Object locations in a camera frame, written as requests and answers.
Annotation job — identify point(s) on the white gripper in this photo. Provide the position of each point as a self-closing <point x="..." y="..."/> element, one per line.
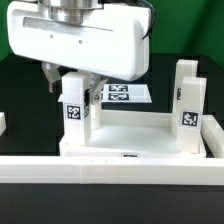
<point x="111" y="41"/>

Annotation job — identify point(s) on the white desk tabletop tray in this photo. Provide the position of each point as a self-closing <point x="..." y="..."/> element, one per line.
<point x="131" y="134"/>

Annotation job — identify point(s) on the white fiducial marker sheet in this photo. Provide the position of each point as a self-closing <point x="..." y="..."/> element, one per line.
<point x="111" y="93"/>

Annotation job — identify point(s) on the white fence left bar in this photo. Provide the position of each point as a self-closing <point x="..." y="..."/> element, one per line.
<point x="2" y="123"/>

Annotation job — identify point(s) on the white fence bar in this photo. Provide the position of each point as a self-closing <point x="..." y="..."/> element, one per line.
<point x="2" y="123"/>
<point x="213" y="135"/>
<point x="101" y="170"/>

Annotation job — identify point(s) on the white fence front bar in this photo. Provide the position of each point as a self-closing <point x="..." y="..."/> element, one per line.
<point x="101" y="170"/>

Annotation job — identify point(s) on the white fence right bar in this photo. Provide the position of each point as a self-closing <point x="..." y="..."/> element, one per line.
<point x="213" y="135"/>

